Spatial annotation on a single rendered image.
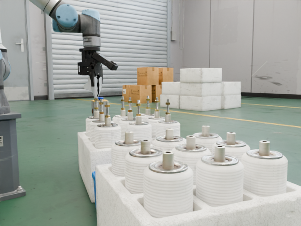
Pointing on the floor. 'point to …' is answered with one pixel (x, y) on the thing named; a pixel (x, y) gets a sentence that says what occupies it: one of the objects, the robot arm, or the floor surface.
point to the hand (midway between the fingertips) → (97, 94)
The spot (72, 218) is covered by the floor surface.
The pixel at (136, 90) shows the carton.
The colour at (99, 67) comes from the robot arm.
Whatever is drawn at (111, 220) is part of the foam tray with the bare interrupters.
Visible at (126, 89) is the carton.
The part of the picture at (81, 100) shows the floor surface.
